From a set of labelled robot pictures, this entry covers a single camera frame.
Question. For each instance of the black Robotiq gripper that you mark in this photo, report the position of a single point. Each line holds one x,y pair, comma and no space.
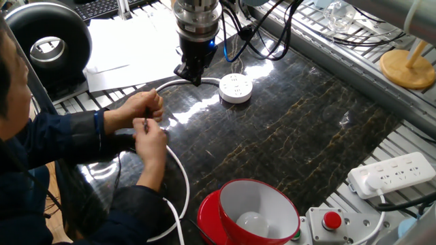
197,51

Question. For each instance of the round white power socket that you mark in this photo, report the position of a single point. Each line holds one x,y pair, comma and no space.
235,88

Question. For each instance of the person's right forearm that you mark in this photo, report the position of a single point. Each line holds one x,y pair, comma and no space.
150,180

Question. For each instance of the person's left forearm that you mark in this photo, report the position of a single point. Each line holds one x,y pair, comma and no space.
85,132

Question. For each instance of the red gooseneck desk lamp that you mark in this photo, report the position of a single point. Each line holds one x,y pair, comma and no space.
211,217

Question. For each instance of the long white power strip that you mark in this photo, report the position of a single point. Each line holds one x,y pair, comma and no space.
402,170

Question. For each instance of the person's left hand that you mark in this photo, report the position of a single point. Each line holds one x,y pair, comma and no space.
139,105

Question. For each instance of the person's right hand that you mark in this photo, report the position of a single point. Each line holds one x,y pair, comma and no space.
151,146

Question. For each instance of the large white paper sheet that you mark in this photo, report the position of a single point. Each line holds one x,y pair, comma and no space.
136,75

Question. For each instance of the black keyboard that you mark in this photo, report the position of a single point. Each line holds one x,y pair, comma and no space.
98,8

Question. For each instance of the clear glass jug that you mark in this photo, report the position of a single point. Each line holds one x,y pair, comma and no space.
337,17

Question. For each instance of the person's head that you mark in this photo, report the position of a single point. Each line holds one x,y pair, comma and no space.
13,95

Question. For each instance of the grey box red button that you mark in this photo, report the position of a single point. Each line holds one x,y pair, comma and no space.
315,221

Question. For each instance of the grey box green button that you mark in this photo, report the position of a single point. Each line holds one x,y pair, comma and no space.
304,238

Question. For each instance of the dark blue jacket torso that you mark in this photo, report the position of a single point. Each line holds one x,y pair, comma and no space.
20,190

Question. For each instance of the round wooden stand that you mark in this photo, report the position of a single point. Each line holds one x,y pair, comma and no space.
405,71

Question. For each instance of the silver metal post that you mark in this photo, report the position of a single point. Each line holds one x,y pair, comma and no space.
124,10

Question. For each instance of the grey aluminium frame beam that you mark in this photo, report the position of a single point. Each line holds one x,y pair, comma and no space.
340,68

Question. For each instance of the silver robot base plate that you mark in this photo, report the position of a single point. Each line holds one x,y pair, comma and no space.
361,226

